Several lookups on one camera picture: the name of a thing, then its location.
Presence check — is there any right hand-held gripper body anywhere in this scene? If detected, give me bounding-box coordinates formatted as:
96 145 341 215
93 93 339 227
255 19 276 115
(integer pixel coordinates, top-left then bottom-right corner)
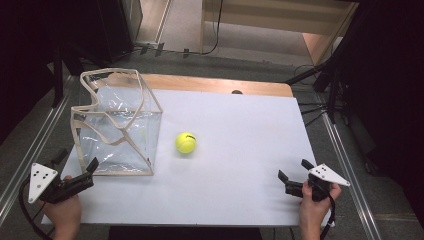
284 162 352 203

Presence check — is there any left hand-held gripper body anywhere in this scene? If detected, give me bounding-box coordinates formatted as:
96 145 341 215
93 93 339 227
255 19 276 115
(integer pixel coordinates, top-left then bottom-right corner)
27 162 95 205

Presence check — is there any clear plastic bag beige trim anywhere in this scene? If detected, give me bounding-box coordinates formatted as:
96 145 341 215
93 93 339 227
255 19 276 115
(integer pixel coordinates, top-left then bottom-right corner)
70 67 164 177

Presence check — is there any yellow tennis ball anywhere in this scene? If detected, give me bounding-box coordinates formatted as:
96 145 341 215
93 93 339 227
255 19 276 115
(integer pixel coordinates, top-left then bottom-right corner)
174 131 198 155

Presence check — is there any person's right hand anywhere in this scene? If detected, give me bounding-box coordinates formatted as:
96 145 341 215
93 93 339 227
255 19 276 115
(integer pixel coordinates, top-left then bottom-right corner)
298 181 343 228

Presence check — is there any person's left hand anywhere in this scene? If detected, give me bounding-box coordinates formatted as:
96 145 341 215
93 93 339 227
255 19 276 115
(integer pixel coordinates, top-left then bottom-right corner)
40 175 83 240

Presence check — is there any white table sheet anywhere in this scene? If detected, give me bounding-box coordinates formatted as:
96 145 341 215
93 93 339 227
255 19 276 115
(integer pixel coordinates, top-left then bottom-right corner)
41 88 332 228

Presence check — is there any black metal stand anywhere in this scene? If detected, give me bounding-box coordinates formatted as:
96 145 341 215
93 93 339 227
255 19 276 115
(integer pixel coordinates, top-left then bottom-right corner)
51 44 66 109

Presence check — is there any black tripod stand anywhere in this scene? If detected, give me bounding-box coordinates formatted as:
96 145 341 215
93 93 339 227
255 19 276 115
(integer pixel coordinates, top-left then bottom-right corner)
284 3 361 125

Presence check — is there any wooden table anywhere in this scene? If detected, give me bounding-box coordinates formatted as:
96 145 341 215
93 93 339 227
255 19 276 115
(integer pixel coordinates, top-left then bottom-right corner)
107 73 295 99

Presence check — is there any black cabinet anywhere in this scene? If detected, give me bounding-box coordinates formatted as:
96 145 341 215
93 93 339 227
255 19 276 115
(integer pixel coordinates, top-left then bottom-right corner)
66 0 144 66

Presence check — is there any aluminium floor rail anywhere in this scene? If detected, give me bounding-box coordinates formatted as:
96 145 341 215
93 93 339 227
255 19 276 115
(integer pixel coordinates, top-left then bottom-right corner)
0 74 76 228
319 111 384 240

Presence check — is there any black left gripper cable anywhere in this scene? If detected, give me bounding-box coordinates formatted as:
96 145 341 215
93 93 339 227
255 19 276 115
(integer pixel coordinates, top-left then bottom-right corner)
17 178 54 240

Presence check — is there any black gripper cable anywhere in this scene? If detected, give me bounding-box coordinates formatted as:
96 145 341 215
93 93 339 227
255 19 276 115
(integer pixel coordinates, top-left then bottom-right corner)
319 193 337 240
17 178 54 240

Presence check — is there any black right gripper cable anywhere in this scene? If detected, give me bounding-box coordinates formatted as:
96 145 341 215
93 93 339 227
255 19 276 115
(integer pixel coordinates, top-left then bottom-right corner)
319 193 337 240

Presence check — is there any black floor cable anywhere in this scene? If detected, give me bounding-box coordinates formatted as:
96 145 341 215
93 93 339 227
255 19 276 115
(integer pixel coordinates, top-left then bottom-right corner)
133 0 225 57

